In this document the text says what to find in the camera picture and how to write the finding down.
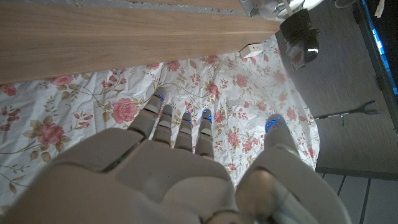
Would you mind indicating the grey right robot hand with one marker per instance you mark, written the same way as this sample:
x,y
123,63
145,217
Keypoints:
x,y
140,186

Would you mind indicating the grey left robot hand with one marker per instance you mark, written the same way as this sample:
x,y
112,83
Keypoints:
x,y
249,7

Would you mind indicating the clear spray bottle black nozzle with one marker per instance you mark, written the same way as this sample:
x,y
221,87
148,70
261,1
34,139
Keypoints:
x,y
298,37

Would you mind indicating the white power strip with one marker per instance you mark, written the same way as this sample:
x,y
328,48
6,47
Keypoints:
x,y
251,50

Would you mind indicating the floral backdrop cloth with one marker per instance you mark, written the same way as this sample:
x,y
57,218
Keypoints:
x,y
77,93

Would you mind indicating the black forked metal stand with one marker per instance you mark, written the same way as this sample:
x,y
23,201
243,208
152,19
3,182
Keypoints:
x,y
345,114

